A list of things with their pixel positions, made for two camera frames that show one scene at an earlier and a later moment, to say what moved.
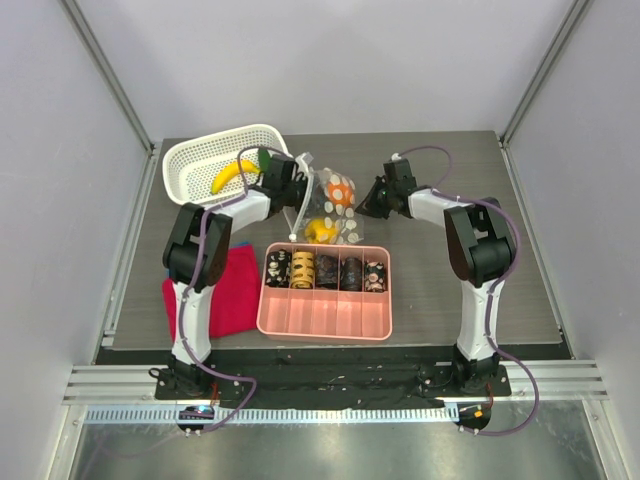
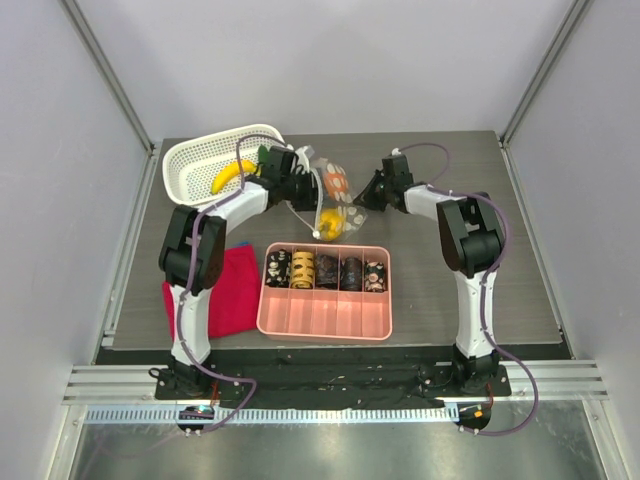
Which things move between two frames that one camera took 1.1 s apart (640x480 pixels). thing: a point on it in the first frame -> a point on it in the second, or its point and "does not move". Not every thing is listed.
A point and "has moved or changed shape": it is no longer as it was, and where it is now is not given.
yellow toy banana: (247, 166) does not move
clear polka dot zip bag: (329, 215) has moved or changed shape
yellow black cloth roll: (302, 270) does not move
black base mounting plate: (331, 385) does not move
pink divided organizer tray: (320, 314) does not move
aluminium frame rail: (559, 380) does not move
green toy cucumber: (264, 160) does not move
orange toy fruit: (340, 194) -> (334, 184)
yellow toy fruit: (317, 233) -> (331, 223)
